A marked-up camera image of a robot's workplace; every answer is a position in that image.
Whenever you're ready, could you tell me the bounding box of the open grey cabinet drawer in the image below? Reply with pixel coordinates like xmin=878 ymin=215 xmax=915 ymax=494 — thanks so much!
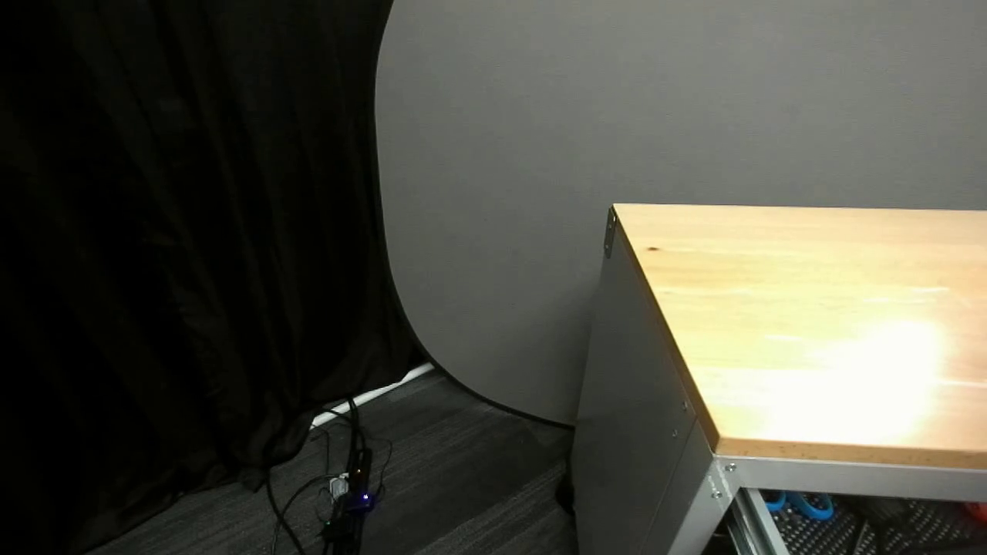
xmin=731 ymin=485 xmax=987 ymax=555

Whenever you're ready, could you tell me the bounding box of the black ribbed drawer liner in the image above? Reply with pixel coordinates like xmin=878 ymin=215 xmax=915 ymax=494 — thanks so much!
xmin=773 ymin=500 xmax=987 ymax=555

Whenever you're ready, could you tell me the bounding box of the white baseboard strip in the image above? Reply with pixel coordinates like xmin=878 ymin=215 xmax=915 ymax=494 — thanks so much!
xmin=305 ymin=360 xmax=441 ymax=433

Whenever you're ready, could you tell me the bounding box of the grey rounded backdrop panel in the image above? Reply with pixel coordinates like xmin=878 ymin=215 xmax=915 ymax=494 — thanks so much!
xmin=374 ymin=0 xmax=987 ymax=433

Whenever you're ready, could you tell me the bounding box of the black power strip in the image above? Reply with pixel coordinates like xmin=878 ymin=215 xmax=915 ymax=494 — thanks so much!
xmin=324 ymin=442 xmax=378 ymax=555

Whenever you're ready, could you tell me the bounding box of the grey tool cabinet wooden top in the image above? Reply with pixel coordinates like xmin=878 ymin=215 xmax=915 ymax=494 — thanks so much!
xmin=566 ymin=201 xmax=987 ymax=555

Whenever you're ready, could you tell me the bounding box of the black curtain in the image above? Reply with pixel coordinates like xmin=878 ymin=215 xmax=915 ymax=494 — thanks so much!
xmin=0 ymin=0 xmax=431 ymax=555

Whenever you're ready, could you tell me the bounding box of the black floor cable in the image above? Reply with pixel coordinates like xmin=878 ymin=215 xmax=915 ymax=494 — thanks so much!
xmin=255 ymin=394 xmax=364 ymax=555

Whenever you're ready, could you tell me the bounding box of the blue tool handle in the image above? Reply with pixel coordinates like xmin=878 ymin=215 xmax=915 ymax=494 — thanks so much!
xmin=764 ymin=489 xmax=839 ymax=525

